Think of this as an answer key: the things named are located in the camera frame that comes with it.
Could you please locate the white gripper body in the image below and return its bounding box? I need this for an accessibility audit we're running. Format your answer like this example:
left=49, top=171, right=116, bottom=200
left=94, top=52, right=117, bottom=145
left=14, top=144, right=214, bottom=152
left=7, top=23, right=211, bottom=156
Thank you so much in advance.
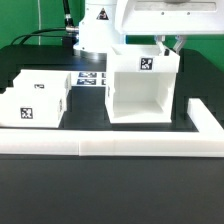
left=115, top=0, right=224, bottom=35

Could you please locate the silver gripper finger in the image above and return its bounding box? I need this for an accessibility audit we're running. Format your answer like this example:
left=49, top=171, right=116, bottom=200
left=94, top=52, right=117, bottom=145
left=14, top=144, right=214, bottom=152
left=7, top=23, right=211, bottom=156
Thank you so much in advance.
left=154, top=35, right=169, bottom=56
left=173, top=35, right=187, bottom=53

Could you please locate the white drawer cabinet box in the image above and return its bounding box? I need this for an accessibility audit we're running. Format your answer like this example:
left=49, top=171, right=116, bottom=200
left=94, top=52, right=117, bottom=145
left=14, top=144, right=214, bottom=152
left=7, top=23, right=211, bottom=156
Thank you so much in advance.
left=105, top=44, right=180, bottom=124

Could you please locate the white front drawer tray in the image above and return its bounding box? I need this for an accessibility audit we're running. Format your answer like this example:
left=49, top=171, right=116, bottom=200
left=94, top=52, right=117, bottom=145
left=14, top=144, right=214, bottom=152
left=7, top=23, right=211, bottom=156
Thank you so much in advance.
left=0, top=88, right=67, bottom=128

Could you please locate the white drawer tray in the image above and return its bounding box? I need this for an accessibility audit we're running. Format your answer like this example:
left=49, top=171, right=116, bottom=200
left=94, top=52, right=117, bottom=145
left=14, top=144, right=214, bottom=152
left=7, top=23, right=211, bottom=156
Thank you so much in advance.
left=13, top=69, right=72, bottom=109
left=0, top=88, right=67, bottom=128

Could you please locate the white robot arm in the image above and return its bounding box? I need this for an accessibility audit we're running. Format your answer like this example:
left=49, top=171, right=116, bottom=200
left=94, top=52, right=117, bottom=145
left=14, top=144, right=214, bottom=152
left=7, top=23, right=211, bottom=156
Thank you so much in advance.
left=74, top=0, right=224, bottom=58

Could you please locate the white rear drawer tray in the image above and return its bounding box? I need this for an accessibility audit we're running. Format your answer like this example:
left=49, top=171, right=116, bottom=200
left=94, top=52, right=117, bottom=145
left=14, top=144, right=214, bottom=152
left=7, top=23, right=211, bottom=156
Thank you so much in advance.
left=13, top=69, right=72, bottom=109

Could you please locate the white marker tag sheet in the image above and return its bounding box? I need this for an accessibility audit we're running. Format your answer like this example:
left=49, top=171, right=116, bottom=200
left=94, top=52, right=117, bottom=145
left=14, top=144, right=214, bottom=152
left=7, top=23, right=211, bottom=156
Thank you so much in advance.
left=71, top=71, right=106, bottom=87

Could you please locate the white foam L-shaped fence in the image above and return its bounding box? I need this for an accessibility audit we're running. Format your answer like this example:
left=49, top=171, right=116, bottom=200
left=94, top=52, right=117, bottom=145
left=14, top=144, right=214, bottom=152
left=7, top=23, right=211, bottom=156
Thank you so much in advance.
left=0, top=98, right=224, bottom=157

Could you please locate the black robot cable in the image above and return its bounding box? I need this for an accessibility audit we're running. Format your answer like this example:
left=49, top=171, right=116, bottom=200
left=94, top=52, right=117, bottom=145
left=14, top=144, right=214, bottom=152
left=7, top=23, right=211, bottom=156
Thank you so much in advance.
left=10, top=0, right=80, bottom=46

